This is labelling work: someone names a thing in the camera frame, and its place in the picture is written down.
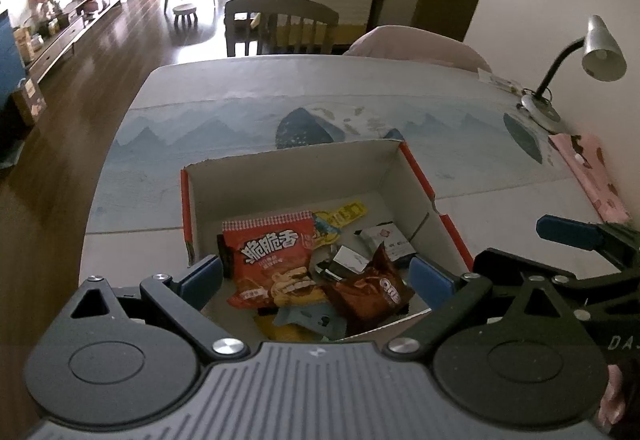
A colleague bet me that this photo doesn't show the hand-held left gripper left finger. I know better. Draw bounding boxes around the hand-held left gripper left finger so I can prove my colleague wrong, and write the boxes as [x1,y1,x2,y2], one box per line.
[52,255,249,362]

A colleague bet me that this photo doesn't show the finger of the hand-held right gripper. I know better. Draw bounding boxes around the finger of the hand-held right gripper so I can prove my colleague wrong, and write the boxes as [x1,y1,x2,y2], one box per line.
[472,247,640,315]
[536,215,640,271]

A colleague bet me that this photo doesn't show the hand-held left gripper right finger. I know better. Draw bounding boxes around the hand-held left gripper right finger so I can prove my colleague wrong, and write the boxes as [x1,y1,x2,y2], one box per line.
[387,257,581,362]

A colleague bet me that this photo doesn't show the brown snack packet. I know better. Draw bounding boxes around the brown snack packet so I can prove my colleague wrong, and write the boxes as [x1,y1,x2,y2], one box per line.
[322,242,417,337]

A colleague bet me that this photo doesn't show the red snack packet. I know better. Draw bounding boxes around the red snack packet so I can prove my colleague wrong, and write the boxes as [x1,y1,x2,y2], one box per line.
[221,212,319,311]

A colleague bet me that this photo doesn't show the silver snack packet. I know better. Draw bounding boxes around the silver snack packet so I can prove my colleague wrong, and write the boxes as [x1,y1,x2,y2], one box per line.
[315,245,372,281]

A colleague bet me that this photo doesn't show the blue-grey snack packet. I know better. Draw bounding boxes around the blue-grey snack packet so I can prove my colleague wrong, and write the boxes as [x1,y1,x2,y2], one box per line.
[272,302,347,342]

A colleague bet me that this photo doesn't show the red-edged cardboard box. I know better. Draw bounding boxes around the red-edged cardboard box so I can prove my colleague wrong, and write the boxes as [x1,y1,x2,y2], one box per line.
[180,139,476,343]

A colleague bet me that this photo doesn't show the pink printed cloth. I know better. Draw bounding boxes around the pink printed cloth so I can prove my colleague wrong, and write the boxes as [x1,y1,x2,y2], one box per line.
[547,134,632,223]

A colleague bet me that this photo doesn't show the mountain print table mat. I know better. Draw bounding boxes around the mountain print table mat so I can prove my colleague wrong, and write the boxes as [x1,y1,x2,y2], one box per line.
[82,87,626,281]

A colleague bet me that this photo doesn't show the small crumpled wrappers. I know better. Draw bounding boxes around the small crumpled wrappers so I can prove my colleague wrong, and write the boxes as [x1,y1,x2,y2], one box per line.
[477,68,521,93]

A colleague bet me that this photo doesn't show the grey desk lamp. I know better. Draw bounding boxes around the grey desk lamp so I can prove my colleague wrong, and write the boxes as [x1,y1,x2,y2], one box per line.
[517,14,628,123]

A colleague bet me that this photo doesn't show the pink chair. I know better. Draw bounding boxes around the pink chair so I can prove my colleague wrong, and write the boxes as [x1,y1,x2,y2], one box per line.
[342,26,493,73]

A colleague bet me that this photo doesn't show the small brown carton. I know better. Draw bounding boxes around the small brown carton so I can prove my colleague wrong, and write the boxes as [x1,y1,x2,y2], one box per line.
[12,77,49,126]

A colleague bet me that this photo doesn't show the small round stool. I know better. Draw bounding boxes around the small round stool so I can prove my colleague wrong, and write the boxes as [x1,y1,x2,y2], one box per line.
[172,4,199,28]

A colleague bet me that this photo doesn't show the wooden TV cabinet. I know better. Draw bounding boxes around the wooden TV cabinet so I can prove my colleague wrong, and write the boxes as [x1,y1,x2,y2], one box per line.
[22,0,129,81]

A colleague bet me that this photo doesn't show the dark wooden chair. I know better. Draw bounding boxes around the dark wooden chair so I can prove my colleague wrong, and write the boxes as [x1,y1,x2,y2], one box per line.
[224,0,341,58]

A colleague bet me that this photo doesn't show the black and blue cabinet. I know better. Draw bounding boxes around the black and blue cabinet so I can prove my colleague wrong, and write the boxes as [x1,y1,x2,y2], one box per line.
[0,10,26,161]

